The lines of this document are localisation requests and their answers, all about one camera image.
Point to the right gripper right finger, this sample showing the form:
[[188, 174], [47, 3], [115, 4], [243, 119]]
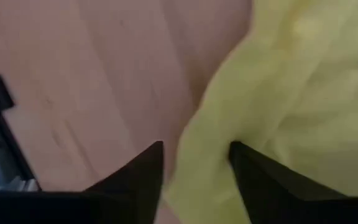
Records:
[[259, 186]]

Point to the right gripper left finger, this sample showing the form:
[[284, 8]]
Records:
[[135, 186]]

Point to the yellow t-shirt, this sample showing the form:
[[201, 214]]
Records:
[[291, 93]]

